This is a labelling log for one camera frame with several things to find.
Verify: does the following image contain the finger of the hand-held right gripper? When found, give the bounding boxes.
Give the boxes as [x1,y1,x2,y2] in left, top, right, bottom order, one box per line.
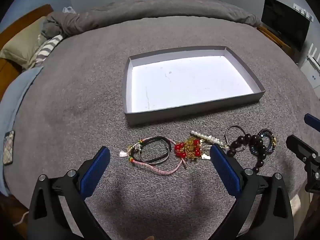
[304,113,320,132]
[286,135,320,162]

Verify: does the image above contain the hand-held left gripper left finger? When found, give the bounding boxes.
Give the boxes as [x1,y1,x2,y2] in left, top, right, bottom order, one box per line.
[28,146,113,240]

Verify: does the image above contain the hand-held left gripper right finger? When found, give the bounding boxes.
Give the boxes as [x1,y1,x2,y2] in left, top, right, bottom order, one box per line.
[209,144,294,240]

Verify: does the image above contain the white pearl bracelet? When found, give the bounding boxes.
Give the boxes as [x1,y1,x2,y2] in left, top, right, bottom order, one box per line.
[190,130,226,147]

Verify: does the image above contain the silver bangle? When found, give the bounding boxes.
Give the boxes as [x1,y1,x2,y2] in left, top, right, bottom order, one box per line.
[224,124,248,152]

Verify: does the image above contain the blue crystal bead bracelet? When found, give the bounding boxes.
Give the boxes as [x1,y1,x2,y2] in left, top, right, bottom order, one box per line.
[248,131,276,156]

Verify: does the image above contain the small dark red bead bracelet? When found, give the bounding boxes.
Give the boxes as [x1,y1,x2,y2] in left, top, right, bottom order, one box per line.
[257,128,277,151]

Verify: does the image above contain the gold chain bracelet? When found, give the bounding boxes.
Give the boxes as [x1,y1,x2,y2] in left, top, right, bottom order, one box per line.
[183,136,203,159]

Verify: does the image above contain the large black bead bracelet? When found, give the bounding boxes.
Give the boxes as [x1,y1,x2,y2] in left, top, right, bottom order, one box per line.
[226,133,267,176]

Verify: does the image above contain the black elastic hair tie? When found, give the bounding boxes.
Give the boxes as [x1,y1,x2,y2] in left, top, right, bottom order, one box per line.
[137,136,177,165]

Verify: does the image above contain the pink braided cord bracelet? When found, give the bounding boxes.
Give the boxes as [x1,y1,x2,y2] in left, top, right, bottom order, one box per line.
[119,138,184,176]

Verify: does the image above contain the grey shallow cardboard box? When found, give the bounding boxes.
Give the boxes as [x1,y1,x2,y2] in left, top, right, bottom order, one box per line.
[122,45,266,127]

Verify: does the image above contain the white cabinet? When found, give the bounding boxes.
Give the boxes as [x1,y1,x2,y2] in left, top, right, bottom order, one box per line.
[299,57,320,89]

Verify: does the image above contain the white router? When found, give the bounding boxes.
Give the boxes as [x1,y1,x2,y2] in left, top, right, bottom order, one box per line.
[306,43,320,67]

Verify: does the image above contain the smartphone with patterned case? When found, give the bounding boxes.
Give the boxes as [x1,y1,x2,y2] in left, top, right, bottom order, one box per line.
[2,130,16,166]

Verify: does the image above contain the wooden tv stand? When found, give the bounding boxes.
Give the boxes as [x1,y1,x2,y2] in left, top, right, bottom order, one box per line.
[257,24,296,56]

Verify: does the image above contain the black monitor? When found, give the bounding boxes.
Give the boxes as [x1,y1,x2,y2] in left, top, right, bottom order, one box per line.
[261,0,311,52]

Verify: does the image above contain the light blue blanket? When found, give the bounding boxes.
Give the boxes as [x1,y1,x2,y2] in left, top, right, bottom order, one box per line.
[0,66,44,197]

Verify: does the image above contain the grey white striped pillow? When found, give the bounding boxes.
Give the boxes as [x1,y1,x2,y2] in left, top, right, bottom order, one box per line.
[35,34,64,66]

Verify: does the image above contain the olive green pillow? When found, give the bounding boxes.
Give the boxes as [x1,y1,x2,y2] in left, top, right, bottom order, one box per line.
[0,16,48,70]

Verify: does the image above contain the wooden headboard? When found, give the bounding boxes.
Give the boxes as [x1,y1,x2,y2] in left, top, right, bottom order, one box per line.
[0,4,54,98]

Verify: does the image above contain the grey duvet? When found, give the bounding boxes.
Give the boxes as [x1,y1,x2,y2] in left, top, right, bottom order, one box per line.
[41,0,261,40]

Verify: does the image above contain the white cable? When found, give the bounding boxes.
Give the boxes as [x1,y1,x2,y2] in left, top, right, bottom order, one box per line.
[12,211,29,227]

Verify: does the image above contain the white wall hooks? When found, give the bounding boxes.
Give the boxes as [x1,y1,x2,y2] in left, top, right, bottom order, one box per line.
[293,3,314,22]

